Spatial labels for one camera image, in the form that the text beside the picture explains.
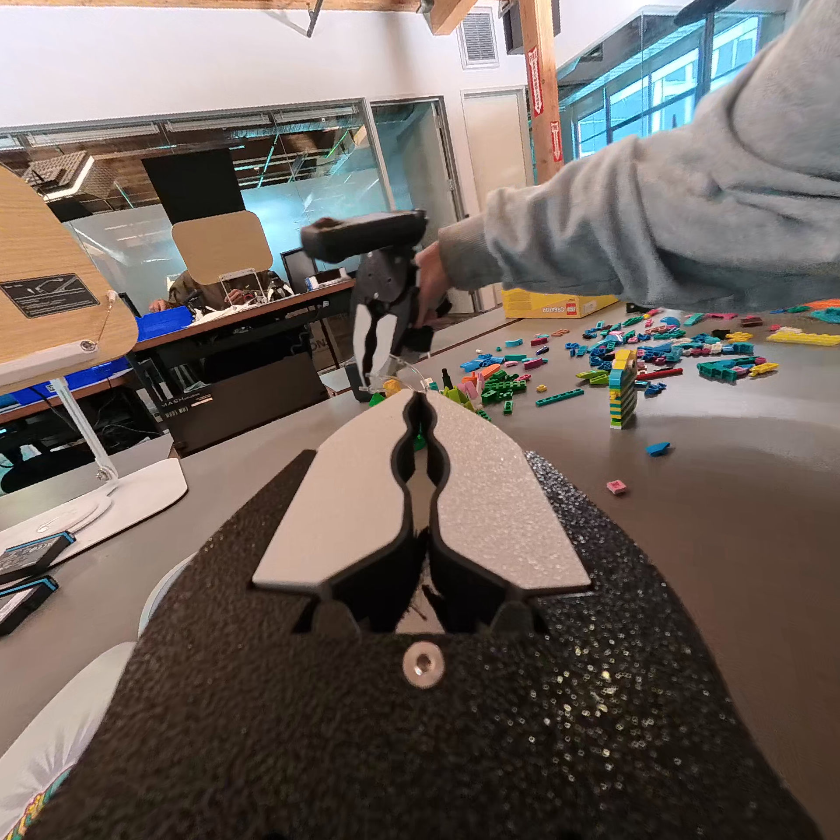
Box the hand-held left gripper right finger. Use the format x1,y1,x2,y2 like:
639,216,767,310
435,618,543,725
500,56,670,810
419,390,593,599

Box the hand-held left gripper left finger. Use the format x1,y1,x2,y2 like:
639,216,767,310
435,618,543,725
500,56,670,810
251,390,427,598

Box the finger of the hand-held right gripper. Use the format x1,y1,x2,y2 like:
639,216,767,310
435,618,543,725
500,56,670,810
351,302,388,403
371,298,414,382

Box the green toy brick garden model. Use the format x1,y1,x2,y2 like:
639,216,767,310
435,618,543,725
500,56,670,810
367,357,492,454

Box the colourful toy bricks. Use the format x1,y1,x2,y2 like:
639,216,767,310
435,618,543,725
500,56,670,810
459,298,840,421

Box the toy instruction booklet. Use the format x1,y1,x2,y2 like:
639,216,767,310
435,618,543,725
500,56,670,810
0,551,198,840

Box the person's right forearm grey sleeve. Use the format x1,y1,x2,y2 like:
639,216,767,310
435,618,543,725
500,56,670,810
438,0,840,316

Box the wooden desk lamp white base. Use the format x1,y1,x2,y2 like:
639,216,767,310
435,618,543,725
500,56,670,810
0,164,188,565

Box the person's right hand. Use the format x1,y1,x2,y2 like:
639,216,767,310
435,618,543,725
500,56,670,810
415,241,455,322

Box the cardboard box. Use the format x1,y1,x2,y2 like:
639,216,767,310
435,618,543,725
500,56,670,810
308,318,355,375

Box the small black monitor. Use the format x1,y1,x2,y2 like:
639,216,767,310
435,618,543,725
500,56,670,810
281,249,319,293

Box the long wooden work table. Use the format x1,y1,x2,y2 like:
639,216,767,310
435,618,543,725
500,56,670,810
0,279,358,427

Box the yellow toy box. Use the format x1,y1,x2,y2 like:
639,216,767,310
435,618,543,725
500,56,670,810
502,285,619,320

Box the white door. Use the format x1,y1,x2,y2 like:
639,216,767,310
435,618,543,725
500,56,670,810
461,88,534,211

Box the wooden lamp clear stand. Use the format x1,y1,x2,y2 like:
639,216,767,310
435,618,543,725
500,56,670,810
172,210,273,306

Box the striped toy brick tower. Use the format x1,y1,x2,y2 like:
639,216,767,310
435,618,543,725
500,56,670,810
608,349,639,431

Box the blue plastic bin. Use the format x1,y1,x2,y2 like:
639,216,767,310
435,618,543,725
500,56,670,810
134,308,194,342
0,357,132,408

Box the black battery blue edge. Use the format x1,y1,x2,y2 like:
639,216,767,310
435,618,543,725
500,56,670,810
0,530,76,581
0,576,60,636

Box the black disc floor lamp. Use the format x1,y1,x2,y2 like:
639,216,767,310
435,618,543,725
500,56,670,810
675,0,736,99

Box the black wall panel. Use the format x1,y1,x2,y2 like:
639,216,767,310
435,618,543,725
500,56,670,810
141,147,236,224

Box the white wall vent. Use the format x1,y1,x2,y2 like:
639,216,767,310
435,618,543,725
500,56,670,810
457,7,500,70

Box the black wall speaker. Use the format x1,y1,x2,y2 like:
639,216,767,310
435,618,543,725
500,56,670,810
502,0,562,55

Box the wooden post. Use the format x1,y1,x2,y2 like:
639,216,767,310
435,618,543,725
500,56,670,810
518,0,565,185

